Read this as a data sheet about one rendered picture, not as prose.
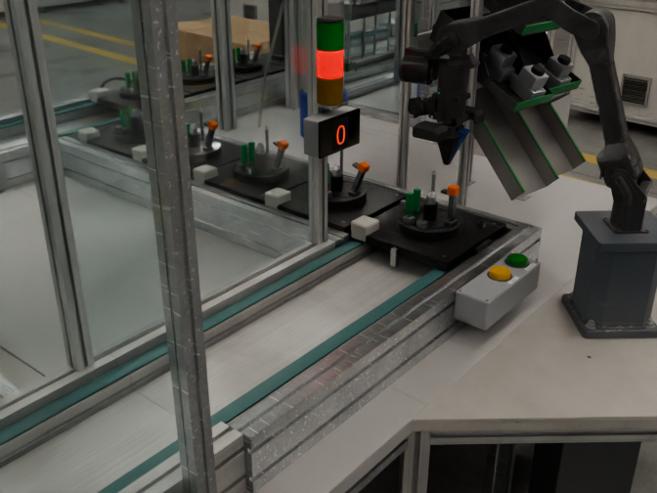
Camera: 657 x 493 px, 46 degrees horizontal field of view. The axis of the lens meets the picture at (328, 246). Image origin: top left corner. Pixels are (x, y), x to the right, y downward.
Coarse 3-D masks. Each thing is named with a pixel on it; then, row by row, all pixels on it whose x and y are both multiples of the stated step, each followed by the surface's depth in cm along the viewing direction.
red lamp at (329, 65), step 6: (318, 54) 141; (324, 54) 140; (330, 54) 140; (336, 54) 140; (342, 54) 141; (318, 60) 141; (324, 60) 140; (330, 60) 140; (336, 60) 140; (342, 60) 142; (318, 66) 142; (324, 66) 141; (330, 66) 140; (336, 66) 141; (342, 66) 142; (318, 72) 142; (324, 72) 141; (330, 72) 141; (336, 72) 141; (342, 72) 143; (330, 78) 142
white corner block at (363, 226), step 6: (366, 216) 165; (354, 222) 162; (360, 222) 162; (366, 222) 162; (372, 222) 162; (378, 222) 163; (354, 228) 163; (360, 228) 162; (366, 228) 161; (372, 228) 162; (378, 228) 164; (354, 234) 163; (360, 234) 162; (366, 234) 161; (360, 240) 163
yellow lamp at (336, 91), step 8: (320, 80) 142; (328, 80) 142; (336, 80) 142; (320, 88) 143; (328, 88) 142; (336, 88) 143; (320, 96) 144; (328, 96) 143; (336, 96) 143; (320, 104) 144; (328, 104) 144; (336, 104) 144
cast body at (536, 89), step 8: (520, 72) 168; (528, 72) 167; (536, 72) 166; (544, 72) 166; (512, 80) 171; (520, 80) 169; (528, 80) 167; (536, 80) 166; (544, 80) 168; (512, 88) 171; (520, 88) 169; (528, 88) 168; (536, 88) 169; (520, 96) 170; (528, 96) 168; (536, 96) 168
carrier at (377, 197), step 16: (336, 176) 176; (336, 192) 177; (352, 192) 175; (368, 192) 183; (384, 192) 183; (336, 208) 173; (352, 208) 174; (368, 208) 174; (384, 208) 175; (336, 224) 166
